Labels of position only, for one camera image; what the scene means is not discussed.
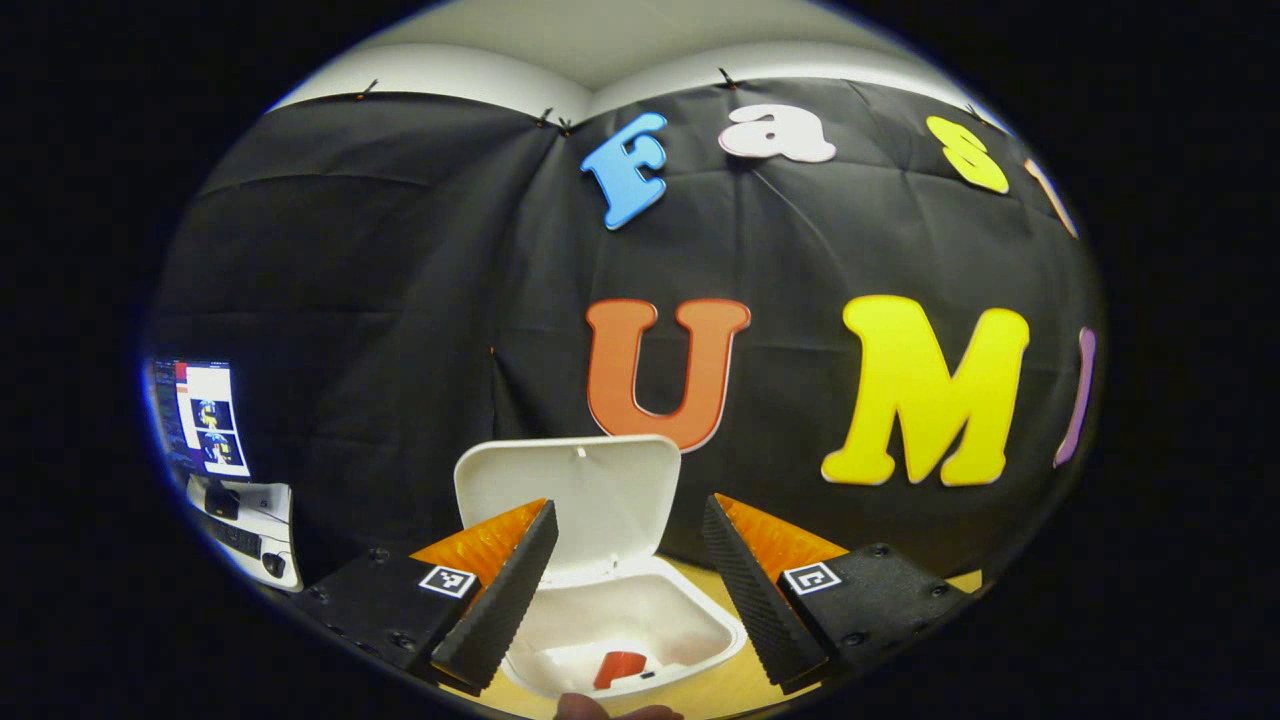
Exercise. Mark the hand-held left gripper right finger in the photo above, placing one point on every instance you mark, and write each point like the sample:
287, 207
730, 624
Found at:
750, 595

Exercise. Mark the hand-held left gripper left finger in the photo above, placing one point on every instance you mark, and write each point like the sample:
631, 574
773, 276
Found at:
505, 605

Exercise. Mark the red pop can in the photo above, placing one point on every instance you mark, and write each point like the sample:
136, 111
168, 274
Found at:
620, 668

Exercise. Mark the white desktop garbage bin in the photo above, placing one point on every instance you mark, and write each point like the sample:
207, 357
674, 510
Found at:
600, 500

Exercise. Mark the wooden desktop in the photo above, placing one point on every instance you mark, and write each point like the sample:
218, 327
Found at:
730, 695

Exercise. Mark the black computer mouse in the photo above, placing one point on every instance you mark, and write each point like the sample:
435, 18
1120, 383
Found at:
274, 565

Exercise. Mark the white side desk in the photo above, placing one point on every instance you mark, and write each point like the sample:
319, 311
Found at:
270, 500

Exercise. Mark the black keyboard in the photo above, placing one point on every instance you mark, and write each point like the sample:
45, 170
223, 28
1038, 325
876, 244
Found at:
235, 537

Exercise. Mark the black monitor stand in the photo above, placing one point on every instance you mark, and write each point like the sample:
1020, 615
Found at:
222, 503

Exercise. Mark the black backdrop cloth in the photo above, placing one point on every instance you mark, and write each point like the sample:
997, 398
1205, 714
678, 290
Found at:
400, 280

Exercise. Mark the computer monitor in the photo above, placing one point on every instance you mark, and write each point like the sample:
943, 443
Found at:
215, 420

